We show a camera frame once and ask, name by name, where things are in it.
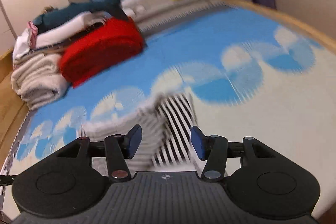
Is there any striped grey hooded sweater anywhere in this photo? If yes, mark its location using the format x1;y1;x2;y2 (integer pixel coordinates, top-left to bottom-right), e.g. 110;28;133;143
77;93;201;175

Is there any folded white pink clothes stack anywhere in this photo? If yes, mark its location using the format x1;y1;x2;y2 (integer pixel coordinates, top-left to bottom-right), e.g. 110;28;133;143
13;11;112;64

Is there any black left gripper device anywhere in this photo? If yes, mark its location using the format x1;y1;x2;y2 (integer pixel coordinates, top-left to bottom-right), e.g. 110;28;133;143
0;175;17;186

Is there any folded white quilt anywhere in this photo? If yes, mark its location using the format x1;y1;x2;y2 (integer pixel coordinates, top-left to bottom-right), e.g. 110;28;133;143
11;53;70;110

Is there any blue white patterned bedsheet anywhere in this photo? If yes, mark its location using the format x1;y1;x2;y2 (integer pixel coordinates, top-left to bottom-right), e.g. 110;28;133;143
7;7;335;217

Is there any red knitted blanket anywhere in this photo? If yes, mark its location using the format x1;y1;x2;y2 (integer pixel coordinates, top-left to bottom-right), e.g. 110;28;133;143
59;18;145;88

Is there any dark teal shark plush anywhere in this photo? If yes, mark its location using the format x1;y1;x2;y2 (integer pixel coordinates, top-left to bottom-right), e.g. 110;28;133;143
33;0;127;34

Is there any white plush toy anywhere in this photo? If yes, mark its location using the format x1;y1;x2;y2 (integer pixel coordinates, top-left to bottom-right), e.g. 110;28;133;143
120;0;146;19

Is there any wooden bed frame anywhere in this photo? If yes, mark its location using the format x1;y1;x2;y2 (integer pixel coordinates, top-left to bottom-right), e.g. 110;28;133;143
1;0;335;166

